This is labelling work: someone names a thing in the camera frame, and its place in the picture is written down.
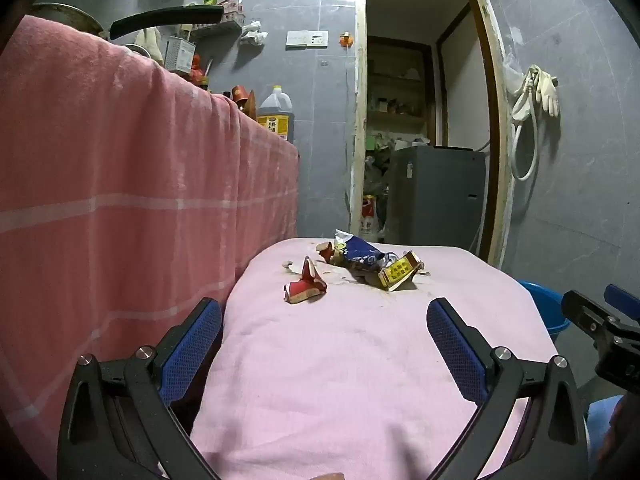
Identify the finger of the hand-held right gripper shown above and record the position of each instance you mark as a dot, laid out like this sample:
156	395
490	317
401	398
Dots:
582	312
622	300

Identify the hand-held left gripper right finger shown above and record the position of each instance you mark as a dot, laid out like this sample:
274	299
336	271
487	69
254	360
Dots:
455	355

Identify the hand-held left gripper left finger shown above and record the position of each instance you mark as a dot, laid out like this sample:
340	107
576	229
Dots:
192	350

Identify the blue plastic bucket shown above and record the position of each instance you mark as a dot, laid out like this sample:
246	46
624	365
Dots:
547	310

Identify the crushed yellow cigarette packet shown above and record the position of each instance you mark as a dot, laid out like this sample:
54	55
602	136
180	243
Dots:
397	271

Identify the torn red cigarette packet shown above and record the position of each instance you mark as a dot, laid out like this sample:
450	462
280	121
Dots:
306	287

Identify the blue snack wrapper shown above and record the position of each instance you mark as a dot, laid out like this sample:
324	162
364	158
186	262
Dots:
357	250

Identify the small red paper scrap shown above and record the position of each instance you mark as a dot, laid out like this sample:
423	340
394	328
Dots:
325	250

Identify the person's leg in jeans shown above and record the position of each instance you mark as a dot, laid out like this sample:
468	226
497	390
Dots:
602	425

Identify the light pink cloth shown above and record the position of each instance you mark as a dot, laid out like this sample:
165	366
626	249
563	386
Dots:
360	375

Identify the grey washing machine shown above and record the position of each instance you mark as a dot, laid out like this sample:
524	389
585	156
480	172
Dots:
432	200

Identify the red white bottle on floor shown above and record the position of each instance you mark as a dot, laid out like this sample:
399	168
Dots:
369	215

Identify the pink striped towel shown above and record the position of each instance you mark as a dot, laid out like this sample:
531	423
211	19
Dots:
110	185

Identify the pile of plastic bags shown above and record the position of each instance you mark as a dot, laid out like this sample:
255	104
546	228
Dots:
377	165

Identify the cream rubber gloves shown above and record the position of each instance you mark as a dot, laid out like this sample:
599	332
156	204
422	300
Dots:
546	90

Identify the wooden shelf unit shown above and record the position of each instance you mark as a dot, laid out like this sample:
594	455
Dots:
400	116

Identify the large cooking oil bottle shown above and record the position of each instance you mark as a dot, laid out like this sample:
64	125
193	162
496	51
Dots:
275	115

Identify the orange bottle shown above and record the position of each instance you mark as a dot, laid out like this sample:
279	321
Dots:
249	105

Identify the red sauce bottle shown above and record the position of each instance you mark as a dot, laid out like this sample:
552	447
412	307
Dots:
197	70

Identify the metal box grater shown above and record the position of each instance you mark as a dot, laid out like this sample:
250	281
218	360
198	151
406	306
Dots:
179	54

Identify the white plastic bag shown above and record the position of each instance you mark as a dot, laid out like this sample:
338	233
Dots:
252	32

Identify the wooden door frame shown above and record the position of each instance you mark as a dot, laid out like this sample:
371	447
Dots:
357	160

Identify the white wall switch plate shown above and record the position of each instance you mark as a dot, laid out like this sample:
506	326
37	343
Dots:
306	39

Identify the orange wall hook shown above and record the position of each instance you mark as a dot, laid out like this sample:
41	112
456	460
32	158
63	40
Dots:
345	40

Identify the wall shelf with spice packets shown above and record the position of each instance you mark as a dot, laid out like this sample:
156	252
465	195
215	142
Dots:
220	15

